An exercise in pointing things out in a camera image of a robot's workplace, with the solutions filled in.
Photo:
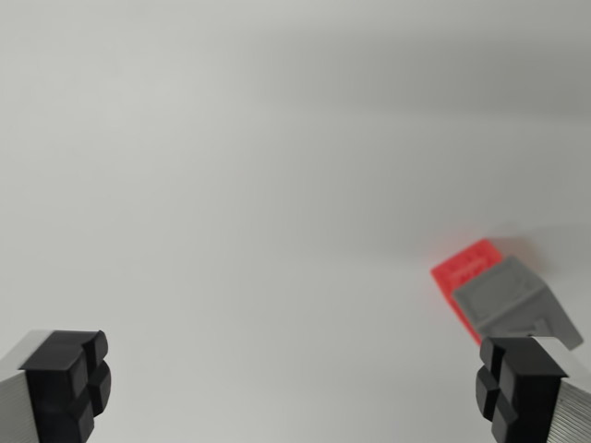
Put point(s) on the black-padded silver gripper right finger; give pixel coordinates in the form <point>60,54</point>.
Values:
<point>522,387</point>

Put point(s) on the black-padded silver gripper left finger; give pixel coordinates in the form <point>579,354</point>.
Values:
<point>55,383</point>

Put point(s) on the grey embossed cube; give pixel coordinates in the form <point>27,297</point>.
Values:
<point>503,295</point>

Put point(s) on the red embossed cube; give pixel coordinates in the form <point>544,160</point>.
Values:
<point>461,270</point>

